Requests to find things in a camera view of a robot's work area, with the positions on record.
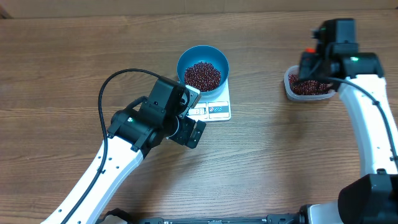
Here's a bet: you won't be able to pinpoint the red measuring scoop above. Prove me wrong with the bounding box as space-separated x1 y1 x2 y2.
305 48 316 54

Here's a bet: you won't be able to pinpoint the blue bowl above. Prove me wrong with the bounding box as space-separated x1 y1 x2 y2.
177 45 229 88

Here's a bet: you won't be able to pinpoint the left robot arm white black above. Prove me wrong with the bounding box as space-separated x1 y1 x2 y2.
44 77 206 223

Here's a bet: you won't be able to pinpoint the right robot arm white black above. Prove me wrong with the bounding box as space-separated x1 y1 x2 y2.
298 19 397 223

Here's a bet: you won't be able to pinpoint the white kitchen scale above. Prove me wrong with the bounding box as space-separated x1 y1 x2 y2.
188 80 232 122

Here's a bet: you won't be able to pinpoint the red beans in bowl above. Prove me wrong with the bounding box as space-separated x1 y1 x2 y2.
184 62 221 92

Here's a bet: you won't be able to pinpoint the clear plastic container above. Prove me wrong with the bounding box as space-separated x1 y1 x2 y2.
284 65 336 102

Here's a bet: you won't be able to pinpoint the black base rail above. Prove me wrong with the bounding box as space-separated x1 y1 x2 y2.
96 213 308 224

